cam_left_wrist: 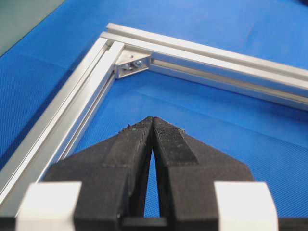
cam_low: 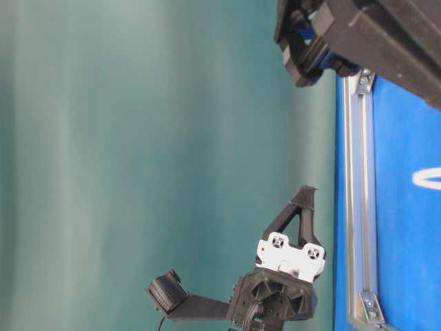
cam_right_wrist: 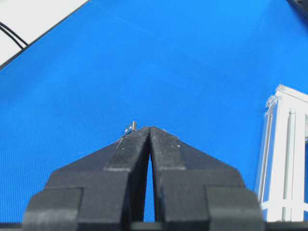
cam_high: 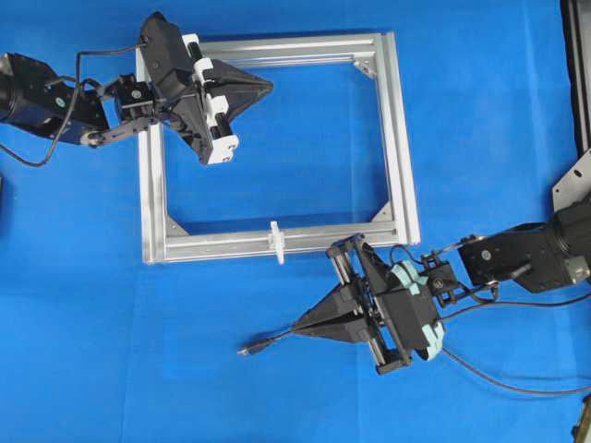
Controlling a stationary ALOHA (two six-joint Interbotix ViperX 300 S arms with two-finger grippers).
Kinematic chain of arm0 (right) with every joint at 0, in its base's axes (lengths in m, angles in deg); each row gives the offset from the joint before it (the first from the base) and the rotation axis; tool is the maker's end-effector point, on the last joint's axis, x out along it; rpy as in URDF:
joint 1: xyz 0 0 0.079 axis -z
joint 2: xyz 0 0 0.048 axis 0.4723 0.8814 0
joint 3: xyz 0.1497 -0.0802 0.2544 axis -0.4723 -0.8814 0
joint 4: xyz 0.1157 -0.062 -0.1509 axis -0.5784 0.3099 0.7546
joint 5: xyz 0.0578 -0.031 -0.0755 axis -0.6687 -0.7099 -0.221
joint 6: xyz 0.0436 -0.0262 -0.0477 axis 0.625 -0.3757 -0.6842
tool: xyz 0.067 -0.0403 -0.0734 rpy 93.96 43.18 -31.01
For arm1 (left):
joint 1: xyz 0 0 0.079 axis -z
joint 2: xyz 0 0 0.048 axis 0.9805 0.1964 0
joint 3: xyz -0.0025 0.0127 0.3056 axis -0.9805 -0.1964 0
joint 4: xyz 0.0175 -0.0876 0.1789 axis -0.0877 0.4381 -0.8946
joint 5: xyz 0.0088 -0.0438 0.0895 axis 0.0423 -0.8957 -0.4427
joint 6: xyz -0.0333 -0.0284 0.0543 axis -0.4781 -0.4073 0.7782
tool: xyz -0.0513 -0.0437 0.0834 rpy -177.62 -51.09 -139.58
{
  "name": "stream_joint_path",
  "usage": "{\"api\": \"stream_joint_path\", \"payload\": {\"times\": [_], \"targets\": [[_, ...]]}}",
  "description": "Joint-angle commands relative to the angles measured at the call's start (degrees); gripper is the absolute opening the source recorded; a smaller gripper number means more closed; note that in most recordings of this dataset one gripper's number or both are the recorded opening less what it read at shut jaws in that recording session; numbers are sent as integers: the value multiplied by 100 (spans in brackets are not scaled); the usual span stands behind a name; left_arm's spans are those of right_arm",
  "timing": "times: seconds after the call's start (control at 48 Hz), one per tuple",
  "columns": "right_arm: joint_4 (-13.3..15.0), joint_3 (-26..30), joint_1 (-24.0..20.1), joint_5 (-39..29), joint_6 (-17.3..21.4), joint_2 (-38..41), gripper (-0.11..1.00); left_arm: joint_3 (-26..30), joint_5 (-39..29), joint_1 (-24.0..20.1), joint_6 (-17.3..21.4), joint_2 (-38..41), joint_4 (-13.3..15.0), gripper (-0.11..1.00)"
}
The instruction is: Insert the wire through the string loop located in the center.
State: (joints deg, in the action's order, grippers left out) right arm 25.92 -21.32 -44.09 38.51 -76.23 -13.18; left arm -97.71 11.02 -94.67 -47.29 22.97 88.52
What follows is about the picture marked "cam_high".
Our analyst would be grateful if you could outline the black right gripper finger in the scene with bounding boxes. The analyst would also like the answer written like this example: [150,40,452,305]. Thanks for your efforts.
[293,317,378,343]
[295,282,369,329]

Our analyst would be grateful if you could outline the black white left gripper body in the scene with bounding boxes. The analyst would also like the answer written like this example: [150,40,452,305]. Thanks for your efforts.
[170,33,239,165]

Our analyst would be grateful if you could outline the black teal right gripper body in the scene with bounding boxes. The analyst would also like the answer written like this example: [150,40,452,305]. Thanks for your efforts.
[327,234,445,375]

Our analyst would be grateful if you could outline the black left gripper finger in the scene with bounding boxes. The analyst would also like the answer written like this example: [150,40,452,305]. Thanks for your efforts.
[214,85,273,122]
[211,59,270,92]

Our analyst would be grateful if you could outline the black usb wire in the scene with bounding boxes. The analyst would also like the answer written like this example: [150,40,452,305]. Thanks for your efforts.
[236,294,591,397]

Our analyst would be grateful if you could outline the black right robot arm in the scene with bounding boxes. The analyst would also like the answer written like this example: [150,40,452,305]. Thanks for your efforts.
[290,198,590,374]

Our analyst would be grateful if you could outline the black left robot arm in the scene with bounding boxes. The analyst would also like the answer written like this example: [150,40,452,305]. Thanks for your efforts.
[1,35,273,165]

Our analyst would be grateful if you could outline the black metal stand right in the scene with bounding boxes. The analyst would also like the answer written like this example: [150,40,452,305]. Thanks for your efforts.
[551,0,590,210]

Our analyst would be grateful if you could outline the yellowish object bottom right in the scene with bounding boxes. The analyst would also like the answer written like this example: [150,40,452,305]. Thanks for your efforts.
[572,394,591,443]

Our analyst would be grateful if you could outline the blue table cloth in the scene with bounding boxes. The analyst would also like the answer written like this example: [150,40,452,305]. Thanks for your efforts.
[1,1,581,442]

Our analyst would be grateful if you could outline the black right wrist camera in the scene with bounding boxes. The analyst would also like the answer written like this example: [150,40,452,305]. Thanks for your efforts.
[359,242,445,361]

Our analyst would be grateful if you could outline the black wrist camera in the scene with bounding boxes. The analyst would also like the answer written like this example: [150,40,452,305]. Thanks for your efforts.
[359,242,445,361]
[139,12,193,101]

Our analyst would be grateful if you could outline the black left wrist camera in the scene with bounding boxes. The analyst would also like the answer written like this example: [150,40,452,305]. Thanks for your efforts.
[139,12,193,101]

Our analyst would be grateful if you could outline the white string loop holder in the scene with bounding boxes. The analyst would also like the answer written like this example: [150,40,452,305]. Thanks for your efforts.
[268,221,285,265]

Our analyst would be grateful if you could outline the silver aluminium extrusion frame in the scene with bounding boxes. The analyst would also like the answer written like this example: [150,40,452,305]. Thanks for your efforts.
[135,30,422,266]

